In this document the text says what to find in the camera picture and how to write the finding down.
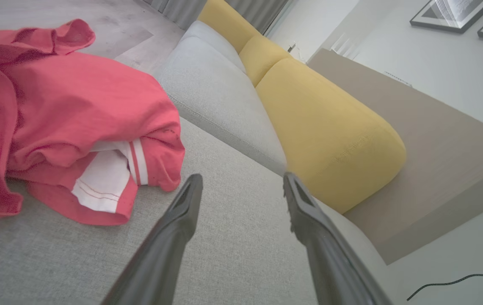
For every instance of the large yellow sofa back cushion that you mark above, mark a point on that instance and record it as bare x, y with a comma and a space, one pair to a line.
330, 135

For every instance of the grey fabric sofa seat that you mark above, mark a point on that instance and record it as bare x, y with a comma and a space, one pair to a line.
233, 254

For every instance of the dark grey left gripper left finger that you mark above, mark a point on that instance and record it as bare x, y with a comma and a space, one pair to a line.
169, 245

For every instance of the small yellow sofa back cushion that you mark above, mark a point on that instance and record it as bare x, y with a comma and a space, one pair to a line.
262, 57

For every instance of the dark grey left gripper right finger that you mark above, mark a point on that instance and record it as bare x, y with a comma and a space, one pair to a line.
326, 254

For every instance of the red Bulls basketball jersey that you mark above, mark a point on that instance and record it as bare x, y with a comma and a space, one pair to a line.
76, 106

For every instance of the grey fabric sofa cushion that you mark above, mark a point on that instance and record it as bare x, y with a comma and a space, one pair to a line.
213, 38
216, 93

